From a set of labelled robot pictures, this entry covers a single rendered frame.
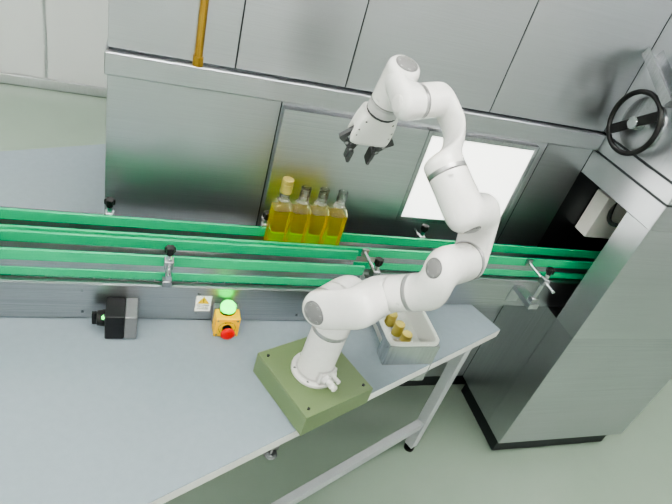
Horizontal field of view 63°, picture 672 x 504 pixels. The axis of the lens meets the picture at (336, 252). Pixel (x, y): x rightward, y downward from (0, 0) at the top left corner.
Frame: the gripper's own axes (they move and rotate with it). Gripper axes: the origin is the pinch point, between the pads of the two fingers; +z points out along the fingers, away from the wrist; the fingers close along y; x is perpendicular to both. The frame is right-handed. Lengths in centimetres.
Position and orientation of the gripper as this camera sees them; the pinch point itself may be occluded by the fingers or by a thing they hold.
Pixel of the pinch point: (358, 154)
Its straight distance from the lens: 140.0
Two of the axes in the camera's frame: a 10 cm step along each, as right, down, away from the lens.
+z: -3.2, 5.3, 7.8
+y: -9.4, -0.6, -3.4
